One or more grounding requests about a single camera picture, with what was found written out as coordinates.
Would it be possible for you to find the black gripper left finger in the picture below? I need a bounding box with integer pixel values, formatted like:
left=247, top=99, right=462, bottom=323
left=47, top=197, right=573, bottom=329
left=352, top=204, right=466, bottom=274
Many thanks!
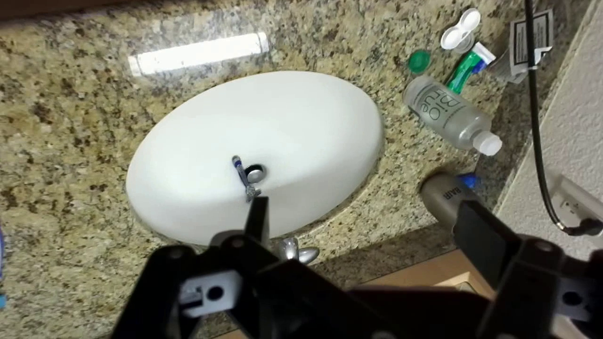
left=243, top=195, right=273, bottom=246

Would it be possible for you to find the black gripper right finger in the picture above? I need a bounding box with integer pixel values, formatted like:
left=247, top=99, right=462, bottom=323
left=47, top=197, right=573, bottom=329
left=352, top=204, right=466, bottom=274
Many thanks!
left=452, top=199, right=524, bottom=293

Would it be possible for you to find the white oval sink basin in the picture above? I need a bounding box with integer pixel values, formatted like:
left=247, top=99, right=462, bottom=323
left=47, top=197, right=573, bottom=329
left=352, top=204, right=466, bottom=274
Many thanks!
left=124, top=71, right=386, bottom=248

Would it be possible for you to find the clear plastic bottle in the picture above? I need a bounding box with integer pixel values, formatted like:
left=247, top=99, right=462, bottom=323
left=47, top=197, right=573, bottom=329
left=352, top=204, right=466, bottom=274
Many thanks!
left=403, top=76, right=505, bottom=159

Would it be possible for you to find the green toothpaste tube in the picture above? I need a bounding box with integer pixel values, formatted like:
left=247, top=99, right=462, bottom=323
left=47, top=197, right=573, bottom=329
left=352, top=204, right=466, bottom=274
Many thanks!
left=443, top=42, right=498, bottom=97

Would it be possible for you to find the green round cap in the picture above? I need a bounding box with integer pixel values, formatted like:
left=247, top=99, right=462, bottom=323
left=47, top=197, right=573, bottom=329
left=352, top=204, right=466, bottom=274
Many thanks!
left=405, top=48, right=434, bottom=78

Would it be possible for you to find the grey labelled packet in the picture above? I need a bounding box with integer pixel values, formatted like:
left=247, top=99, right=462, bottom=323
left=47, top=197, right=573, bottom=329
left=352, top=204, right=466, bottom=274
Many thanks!
left=499, top=8, right=556, bottom=86

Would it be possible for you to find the white contact lens case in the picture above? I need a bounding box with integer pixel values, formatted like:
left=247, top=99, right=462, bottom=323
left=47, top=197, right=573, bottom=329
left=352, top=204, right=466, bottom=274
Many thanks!
left=439, top=7, right=484, bottom=56

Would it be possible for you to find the white wall outlet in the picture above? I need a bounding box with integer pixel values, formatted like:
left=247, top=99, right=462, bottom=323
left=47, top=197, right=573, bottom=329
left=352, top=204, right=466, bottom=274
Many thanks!
left=554, top=174, right=603, bottom=223

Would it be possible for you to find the black power cable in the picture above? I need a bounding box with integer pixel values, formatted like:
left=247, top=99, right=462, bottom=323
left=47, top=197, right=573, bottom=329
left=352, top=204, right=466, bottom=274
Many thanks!
left=522, top=0, right=603, bottom=240

